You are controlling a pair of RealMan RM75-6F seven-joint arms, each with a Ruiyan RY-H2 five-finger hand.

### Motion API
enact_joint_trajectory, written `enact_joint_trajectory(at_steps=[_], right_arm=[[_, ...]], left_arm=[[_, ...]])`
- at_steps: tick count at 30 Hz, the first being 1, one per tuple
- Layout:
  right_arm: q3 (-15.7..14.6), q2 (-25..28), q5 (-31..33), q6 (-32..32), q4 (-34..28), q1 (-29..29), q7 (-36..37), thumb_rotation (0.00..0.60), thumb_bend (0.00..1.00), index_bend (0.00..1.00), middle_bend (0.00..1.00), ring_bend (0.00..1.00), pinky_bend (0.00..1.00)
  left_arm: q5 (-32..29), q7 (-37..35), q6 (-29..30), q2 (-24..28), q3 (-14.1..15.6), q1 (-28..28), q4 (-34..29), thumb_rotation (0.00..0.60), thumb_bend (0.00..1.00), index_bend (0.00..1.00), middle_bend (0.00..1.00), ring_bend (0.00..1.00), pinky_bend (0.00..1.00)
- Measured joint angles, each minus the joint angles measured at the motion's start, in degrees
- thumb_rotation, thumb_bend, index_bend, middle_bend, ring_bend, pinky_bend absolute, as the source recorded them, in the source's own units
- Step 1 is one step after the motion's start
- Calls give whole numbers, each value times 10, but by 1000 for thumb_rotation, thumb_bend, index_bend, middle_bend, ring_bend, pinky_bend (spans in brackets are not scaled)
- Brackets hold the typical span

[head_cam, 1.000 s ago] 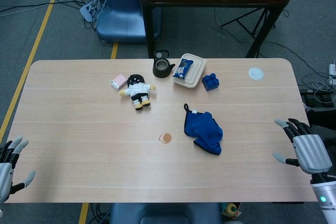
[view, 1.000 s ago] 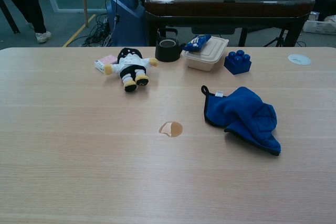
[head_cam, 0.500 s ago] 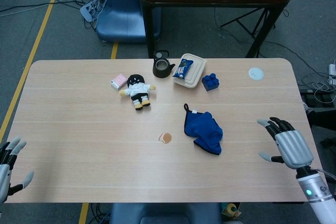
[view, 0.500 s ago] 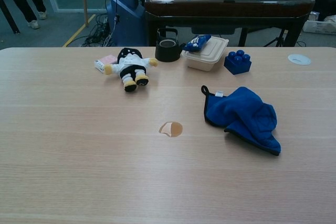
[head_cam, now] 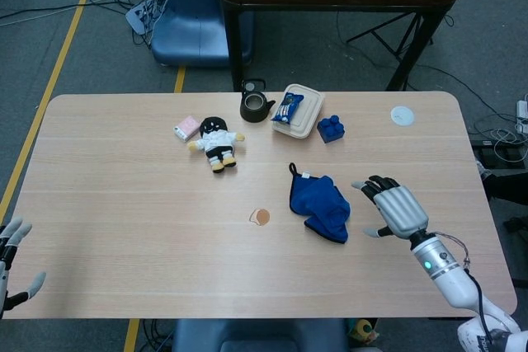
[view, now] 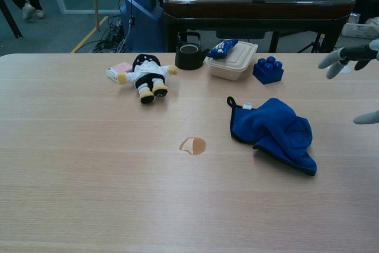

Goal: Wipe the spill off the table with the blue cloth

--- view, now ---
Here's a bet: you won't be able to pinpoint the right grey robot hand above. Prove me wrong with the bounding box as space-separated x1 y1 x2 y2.
318 39 379 126

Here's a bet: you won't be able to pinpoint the blue cloth with black trim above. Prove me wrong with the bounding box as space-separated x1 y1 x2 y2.
226 96 318 177

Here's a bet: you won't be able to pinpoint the brown liquid spill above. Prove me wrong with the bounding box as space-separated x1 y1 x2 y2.
179 136 207 156

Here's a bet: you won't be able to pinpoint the white plastic basket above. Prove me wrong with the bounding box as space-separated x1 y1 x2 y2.
342 23 377 40

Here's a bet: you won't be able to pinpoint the black tripod legs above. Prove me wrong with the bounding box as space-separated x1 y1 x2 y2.
297 32 325 54

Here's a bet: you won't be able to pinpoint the black bag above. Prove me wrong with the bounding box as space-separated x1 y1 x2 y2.
354 0 379 25

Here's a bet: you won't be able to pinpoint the blue toy building block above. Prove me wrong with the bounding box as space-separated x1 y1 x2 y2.
252 56 285 85

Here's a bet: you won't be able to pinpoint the dark wooden mahjong table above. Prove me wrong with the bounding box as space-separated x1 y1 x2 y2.
162 0 356 53

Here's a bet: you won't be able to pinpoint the beige lidded lunch box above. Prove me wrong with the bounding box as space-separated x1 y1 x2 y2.
205 40 259 81

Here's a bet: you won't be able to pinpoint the blue snack bag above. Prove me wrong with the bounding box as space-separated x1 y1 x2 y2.
205 39 239 59

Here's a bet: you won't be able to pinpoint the plush doll in white shirt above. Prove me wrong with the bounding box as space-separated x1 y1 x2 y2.
117 53 179 105

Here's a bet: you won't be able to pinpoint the pink tissue pack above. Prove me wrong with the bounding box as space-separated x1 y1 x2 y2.
106 61 133 82

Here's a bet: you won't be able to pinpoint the black slanted table leg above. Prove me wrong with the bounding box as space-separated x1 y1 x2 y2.
0 0 23 40

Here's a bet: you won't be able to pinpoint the black teapot with handle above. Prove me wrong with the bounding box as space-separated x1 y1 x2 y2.
174 31 210 71

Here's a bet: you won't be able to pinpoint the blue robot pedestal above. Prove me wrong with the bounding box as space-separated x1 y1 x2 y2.
120 0 165 53

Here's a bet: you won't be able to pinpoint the floor cable bundle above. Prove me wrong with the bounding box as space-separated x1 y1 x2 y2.
88 15 130 54

